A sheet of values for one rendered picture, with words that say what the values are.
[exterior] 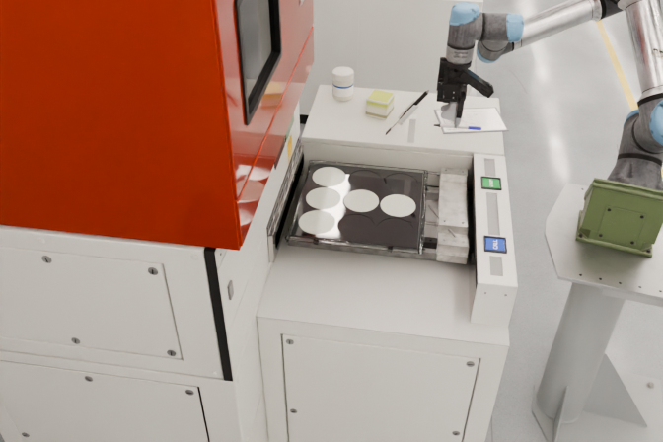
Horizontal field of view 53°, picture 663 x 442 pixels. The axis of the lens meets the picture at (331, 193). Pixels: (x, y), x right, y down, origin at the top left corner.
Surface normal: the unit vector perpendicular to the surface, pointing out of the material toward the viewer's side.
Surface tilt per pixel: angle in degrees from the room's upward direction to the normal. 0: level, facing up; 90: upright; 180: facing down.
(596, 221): 90
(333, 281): 0
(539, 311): 0
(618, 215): 90
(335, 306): 0
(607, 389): 90
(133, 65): 90
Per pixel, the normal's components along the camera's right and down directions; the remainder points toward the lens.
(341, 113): 0.00, -0.79
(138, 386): -0.15, 0.60
